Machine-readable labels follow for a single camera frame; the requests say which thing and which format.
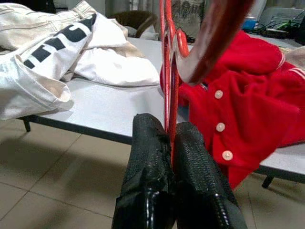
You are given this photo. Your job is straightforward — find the grey laptop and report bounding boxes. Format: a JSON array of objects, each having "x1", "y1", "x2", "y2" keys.
[{"x1": 258, "y1": 7, "x2": 305, "y2": 28}]

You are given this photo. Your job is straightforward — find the green cable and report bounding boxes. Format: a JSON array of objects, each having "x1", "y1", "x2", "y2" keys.
[{"x1": 261, "y1": 20, "x2": 300, "y2": 33}]

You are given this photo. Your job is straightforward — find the brown wicker chair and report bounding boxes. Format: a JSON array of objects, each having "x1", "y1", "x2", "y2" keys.
[{"x1": 108, "y1": 10, "x2": 160, "y2": 39}]

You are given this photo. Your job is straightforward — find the cream jeans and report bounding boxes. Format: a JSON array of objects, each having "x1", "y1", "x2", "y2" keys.
[{"x1": 0, "y1": 0, "x2": 97, "y2": 52}]

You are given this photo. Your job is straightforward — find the red jacket white stripes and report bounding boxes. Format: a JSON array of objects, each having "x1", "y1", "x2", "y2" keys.
[{"x1": 159, "y1": 30, "x2": 305, "y2": 191}]

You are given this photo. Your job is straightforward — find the white table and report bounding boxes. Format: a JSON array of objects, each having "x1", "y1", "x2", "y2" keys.
[{"x1": 18, "y1": 37, "x2": 305, "y2": 189}]

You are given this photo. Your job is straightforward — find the grey patterned cushion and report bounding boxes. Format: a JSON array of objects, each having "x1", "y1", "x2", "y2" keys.
[{"x1": 171, "y1": 0, "x2": 206, "y2": 39}]

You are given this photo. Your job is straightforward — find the red clothes hanger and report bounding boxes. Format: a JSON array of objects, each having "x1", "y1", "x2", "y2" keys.
[{"x1": 158, "y1": 0, "x2": 255, "y2": 173}]

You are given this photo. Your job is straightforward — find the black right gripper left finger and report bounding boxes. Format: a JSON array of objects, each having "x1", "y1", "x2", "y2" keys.
[{"x1": 112, "y1": 113, "x2": 176, "y2": 229}]

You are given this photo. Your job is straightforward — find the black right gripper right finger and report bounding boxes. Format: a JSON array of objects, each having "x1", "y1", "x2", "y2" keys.
[{"x1": 173, "y1": 122, "x2": 248, "y2": 229}]

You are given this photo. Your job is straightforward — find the white t-shirt black print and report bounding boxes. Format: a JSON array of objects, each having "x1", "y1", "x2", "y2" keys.
[{"x1": 0, "y1": 13, "x2": 161, "y2": 121}]

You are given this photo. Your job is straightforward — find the blue cup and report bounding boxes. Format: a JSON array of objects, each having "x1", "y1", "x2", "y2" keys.
[{"x1": 243, "y1": 16, "x2": 258, "y2": 31}]

